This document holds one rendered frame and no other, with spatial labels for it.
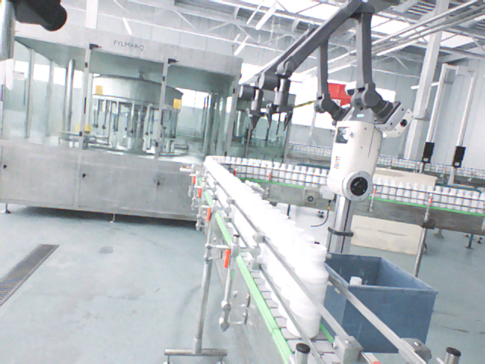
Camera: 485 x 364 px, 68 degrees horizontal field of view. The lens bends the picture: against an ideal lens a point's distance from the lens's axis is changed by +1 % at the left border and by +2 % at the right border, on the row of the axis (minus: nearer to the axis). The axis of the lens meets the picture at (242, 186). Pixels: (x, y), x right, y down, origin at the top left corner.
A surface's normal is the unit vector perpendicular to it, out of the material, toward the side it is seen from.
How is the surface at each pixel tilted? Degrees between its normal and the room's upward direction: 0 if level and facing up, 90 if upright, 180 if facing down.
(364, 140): 90
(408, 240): 89
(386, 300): 90
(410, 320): 90
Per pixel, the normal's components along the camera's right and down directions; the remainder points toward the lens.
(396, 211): -0.11, 0.14
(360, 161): 0.16, 0.34
